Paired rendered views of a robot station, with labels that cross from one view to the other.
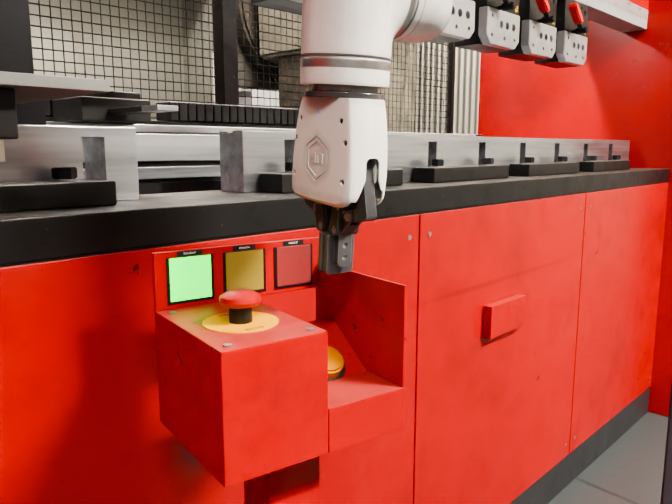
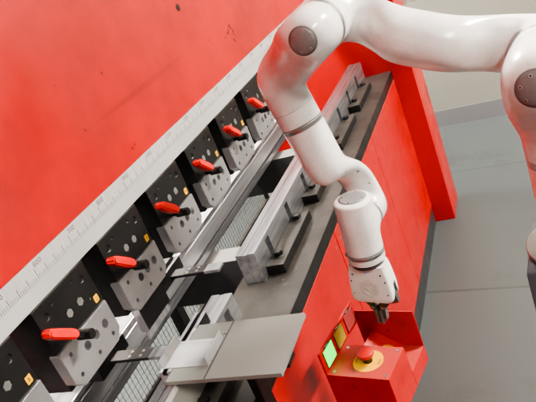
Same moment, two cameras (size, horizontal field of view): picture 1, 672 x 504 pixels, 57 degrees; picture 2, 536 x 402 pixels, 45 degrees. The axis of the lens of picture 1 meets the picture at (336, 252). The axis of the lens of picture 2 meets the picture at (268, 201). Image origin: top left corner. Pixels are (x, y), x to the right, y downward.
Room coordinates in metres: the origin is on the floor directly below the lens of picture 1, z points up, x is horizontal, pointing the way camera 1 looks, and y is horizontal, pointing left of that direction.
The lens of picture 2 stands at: (-0.57, 0.51, 1.74)
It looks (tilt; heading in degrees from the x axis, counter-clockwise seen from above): 22 degrees down; 343
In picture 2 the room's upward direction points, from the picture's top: 22 degrees counter-clockwise
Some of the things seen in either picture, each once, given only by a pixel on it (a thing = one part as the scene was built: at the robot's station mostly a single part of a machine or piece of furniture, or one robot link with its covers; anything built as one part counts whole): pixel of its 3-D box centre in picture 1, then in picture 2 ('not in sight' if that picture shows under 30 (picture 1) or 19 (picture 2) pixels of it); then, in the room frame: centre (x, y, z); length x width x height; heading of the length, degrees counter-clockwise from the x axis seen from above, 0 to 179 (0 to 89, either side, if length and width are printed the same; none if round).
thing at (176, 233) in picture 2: not in sight; (161, 210); (0.80, 0.33, 1.26); 0.15 x 0.09 x 0.17; 136
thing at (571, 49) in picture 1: (561, 34); not in sight; (1.81, -0.63, 1.26); 0.15 x 0.09 x 0.17; 136
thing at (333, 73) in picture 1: (343, 76); (364, 254); (0.60, -0.01, 1.01); 0.09 x 0.08 x 0.03; 35
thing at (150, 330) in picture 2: not in sight; (151, 305); (0.67, 0.46, 1.13); 0.10 x 0.02 x 0.10; 136
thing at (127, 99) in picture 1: (123, 105); (178, 270); (1.02, 0.34, 1.01); 0.26 x 0.12 x 0.05; 46
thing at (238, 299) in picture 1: (240, 310); (366, 356); (0.57, 0.09, 0.79); 0.04 x 0.04 x 0.04
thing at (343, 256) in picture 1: (346, 242); (387, 309); (0.60, -0.01, 0.85); 0.03 x 0.03 x 0.07; 35
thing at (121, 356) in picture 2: not in sight; (119, 353); (0.78, 0.56, 1.01); 0.26 x 0.12 x 0.05; 46
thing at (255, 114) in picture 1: (244, 115); not in sight; (1.51, 0.22, 1.02); 0.44 x 0.06 x 0.04; 136
